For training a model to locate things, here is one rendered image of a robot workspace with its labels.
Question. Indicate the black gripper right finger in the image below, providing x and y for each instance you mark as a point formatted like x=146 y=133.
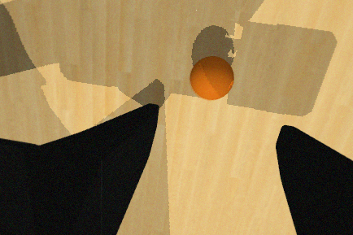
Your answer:
x=318 y=184

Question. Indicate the brown ball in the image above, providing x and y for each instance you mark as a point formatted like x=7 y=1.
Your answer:
x=219 y=73

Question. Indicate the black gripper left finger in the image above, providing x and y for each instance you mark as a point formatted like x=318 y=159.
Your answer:
x=81 y=184

